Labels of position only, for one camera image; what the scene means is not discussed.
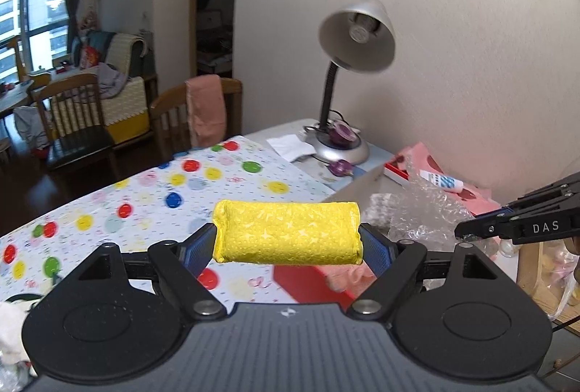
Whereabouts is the silver desk lamp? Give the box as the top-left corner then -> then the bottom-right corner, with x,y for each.
301,0 -> 396,165

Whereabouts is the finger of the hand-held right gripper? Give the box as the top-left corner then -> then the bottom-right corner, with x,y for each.
454,210 -> 526,242
501,172 -> 580,216

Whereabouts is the white paper sheet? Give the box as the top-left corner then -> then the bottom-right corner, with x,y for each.
266,134 -> 317,163

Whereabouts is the pink towel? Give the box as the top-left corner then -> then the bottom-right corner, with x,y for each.
185,74 -> 227,148

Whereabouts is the wooden chair black cushion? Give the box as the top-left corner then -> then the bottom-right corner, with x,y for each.
26,72 -> 117,172

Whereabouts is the white round table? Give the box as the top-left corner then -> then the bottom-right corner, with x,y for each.
0,79 -> 36,117

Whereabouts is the large window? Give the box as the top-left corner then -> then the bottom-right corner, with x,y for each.
0,0 -> 70,86

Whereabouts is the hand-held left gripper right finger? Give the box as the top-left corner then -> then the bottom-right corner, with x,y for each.
347,224 -> 517,321

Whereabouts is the sofa with blankets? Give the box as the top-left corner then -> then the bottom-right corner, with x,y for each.
71,30 -> 158,145

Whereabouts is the polka dot tablecloth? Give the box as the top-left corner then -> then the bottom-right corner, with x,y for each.
0,135 -> 337,329

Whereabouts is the yellow sponge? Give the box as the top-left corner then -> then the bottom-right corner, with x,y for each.
211,200 -> 364,266

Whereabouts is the crumpled plastic bag with paper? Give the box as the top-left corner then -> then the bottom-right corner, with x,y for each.
0,299 -> 33,390

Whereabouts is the clear bubble wrap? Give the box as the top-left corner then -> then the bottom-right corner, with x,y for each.
366,157 -> 479,241

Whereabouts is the purple tape roll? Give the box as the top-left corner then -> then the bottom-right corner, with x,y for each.
330,124 -> 357,145

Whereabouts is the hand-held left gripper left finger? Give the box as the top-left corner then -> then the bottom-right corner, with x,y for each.
68,224 -> 227,321

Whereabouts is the pink patterned packet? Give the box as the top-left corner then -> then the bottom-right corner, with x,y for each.
392,141 -> 501,218

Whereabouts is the pink cloth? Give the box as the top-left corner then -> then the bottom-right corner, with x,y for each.
325,266 -> 378,294

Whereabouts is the white glue stick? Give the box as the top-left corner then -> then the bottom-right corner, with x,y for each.
419,168 -> 471,194

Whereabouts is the white bag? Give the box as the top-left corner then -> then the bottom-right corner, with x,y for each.
13,104 -> 50,150

